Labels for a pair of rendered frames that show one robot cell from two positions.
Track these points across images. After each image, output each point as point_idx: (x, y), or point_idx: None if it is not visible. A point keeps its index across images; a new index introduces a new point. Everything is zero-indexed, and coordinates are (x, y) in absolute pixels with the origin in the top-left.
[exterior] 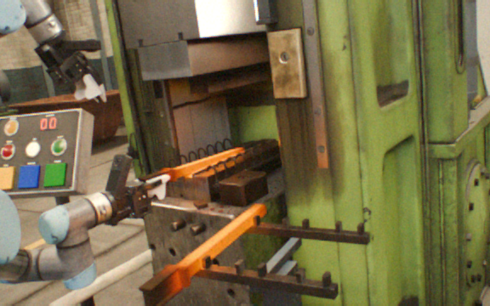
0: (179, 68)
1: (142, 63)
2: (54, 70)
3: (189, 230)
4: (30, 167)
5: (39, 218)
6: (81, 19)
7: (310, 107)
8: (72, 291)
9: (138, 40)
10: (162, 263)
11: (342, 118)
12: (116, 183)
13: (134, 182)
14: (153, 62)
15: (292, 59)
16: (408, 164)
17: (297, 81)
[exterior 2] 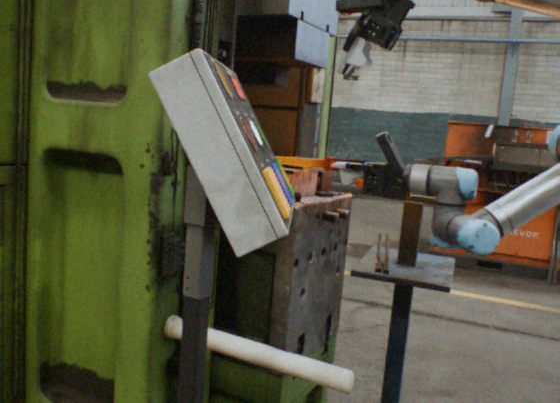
0: (321, 57)
1: (299, 38)
2: (383, 27)
3: (346, 214)
4: (275, 166)
5: (475, 176)
6: None
7: (316, 112)
8: (314, 361)
9: (300, 11)
10: (299, 280)
11: (323, 122)
12: (400, 157)
13: (372, 162)
14: (307, 42)
15: (322, 72)
16: None
17: (321, 90)
